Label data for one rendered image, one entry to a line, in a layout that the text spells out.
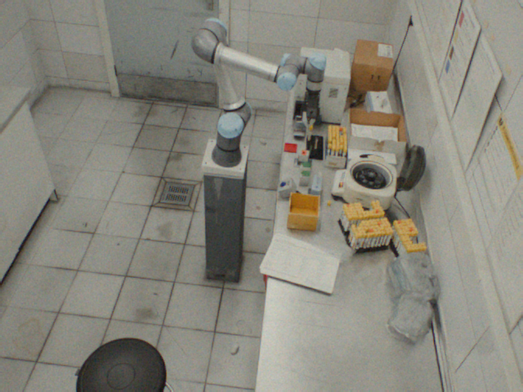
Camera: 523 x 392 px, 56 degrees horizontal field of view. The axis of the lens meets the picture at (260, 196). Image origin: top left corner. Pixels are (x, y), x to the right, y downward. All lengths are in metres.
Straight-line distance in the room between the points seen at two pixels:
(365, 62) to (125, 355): 2.07
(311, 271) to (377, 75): 1.46
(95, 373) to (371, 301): 1.12
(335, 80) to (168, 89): 2.04
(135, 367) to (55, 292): 1.20
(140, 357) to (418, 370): 1.06
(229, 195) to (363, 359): 1.08
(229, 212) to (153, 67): 2.02
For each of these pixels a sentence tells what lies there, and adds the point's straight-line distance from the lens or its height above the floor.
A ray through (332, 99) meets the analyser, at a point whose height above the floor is 1.04.
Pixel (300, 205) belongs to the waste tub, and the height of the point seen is 0.90.
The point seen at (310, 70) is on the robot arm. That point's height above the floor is 1.42.
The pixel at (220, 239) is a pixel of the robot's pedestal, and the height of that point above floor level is 0.40.
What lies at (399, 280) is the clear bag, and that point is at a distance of 2.08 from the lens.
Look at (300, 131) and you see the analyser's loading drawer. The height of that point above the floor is 0.92.
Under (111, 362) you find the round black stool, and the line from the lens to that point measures 2.15.
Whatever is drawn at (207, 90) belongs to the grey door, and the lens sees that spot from 4.33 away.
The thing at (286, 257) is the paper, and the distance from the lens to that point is 2.10.
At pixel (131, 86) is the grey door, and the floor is 0.12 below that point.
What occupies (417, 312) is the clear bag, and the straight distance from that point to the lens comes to 1.94.
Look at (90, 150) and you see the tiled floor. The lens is 4.06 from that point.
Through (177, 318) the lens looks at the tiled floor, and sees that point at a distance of 2.97.
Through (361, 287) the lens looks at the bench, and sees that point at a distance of 2.09.
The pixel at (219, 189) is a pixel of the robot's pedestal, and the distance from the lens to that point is 2.51.
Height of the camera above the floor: 2.53
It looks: 45 degrees down
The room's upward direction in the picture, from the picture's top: 5 degrees clockwise
